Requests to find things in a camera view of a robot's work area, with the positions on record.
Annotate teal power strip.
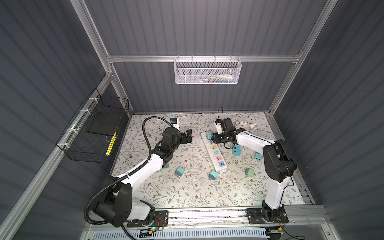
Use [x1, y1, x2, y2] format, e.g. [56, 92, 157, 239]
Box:
[232, 145, 242, 157]

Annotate teal plug adapter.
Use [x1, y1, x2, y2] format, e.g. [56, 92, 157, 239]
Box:
[175, 167, 185, 177]
[206, 132, 213, 141]
[209, 170, 219, 181]
[254, 152, 263, 161]

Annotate items in white basket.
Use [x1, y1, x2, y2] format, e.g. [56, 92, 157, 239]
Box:
[199, 74, 239, 84]

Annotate black wire basket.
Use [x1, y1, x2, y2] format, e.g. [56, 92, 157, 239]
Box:
[56, 90, 130, 164]

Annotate long white power strip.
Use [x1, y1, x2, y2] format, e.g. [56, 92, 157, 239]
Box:
[201, 132, 228, 172]

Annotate bundled white cable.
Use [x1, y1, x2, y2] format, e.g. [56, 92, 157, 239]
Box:
[234, 120, 259, 131]

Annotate white power strip cable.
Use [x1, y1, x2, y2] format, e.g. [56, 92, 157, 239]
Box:
[149, 114, 205, 133]

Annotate black corrugated cable hose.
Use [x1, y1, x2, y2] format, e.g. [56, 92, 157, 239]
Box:
[83, 116, 173, 240]

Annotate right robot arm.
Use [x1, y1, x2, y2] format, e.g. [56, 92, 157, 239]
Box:
[211, 118, 297, 224]

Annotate white vented cover strip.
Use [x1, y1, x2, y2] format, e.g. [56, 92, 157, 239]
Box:
[92, 227, 271, 240]

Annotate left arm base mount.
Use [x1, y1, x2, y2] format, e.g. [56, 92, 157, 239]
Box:
[127, 210, 169, 228]

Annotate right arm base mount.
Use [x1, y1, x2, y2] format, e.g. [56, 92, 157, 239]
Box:
[245, 208, 289, 225]

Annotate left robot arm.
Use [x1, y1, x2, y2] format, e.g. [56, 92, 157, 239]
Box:
[84, 127, 192, 228]

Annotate white wire mesh basket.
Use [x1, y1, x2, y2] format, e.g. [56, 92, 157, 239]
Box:
[173, 58, 242, 85]

